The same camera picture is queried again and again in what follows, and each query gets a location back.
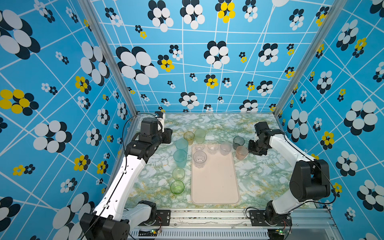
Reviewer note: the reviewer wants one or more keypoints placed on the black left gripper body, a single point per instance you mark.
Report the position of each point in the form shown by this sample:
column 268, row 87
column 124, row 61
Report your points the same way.
column 164, row 137

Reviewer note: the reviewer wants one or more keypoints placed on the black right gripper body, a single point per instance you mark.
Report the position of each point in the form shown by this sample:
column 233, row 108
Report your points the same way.
column 255, row 147

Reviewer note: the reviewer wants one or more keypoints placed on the pink textured plastic cup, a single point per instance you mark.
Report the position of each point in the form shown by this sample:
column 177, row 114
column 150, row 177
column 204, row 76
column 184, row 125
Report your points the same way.
column 241, row 152

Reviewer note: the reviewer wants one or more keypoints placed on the clear textured plastic cup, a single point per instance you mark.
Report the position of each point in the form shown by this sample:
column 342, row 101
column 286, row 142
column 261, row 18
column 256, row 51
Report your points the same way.
column 225, row 148

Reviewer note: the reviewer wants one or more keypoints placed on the small clear faceted glass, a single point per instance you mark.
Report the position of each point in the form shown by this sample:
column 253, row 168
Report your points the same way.
column 213, row 148

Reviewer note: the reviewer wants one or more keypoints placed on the large clear plastic cup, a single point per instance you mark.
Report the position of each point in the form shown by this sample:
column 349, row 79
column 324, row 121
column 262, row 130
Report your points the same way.
column 199, row 158

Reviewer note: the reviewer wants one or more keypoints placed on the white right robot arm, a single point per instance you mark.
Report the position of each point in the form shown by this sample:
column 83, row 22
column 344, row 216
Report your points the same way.
column 310, row 180

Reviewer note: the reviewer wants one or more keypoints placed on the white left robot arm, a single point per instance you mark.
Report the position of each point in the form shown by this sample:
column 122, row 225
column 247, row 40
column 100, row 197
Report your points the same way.
column 106, row 222

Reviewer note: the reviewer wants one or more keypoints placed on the pale pink plastic tray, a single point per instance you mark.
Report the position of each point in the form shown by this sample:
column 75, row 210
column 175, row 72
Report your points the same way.
column 216, row 183

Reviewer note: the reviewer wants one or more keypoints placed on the dark grey plastic cup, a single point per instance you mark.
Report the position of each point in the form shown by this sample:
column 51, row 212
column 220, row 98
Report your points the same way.
column 238, row 141

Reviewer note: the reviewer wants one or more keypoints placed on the teal textured cup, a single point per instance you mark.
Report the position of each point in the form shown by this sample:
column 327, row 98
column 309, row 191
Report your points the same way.
column 182, row 144
column 180, row 157

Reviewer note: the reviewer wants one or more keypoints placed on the teal textured cup near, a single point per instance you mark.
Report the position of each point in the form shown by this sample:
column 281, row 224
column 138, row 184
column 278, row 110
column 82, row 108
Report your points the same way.
column 180, row 157

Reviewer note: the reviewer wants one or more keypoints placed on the amber yellow plastic cup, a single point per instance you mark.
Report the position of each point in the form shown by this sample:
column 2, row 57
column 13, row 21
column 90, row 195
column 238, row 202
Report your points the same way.
column 189, row 137

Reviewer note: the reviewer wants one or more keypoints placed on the light green textured cup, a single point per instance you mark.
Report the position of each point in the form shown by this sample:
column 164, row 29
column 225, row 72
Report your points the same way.
column 200, row 136

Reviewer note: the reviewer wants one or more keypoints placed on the pale green plastic cup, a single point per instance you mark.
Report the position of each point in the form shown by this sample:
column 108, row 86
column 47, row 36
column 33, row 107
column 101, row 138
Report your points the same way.
column 178, row 174

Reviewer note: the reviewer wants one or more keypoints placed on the bright green plastic cup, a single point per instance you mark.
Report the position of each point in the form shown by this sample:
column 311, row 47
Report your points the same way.
column 177, row 187

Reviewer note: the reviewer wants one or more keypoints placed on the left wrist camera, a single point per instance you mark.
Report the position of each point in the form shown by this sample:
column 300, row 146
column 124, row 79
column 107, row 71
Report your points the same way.
column 160, row 116

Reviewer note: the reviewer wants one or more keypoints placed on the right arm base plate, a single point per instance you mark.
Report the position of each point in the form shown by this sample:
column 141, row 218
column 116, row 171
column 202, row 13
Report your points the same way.
column 258, row 219

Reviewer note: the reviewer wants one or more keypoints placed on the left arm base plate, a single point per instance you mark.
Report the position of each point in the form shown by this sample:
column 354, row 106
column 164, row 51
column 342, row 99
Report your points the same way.
column 162, row 218

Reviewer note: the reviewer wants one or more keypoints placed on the aluminium front rail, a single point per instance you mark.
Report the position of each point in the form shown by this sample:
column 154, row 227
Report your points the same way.
column 234, row 224

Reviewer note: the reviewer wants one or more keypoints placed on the left aluminium corner post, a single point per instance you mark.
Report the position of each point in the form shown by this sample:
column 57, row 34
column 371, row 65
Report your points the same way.
column 91, row 16

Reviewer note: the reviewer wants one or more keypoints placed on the aluminium corner post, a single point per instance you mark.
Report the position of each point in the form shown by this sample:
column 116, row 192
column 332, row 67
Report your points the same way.
column 323, row 31
column 91, row 16

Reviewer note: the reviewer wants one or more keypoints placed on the right aluminium corner post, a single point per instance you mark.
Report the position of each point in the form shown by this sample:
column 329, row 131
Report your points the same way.
column 323, row 31

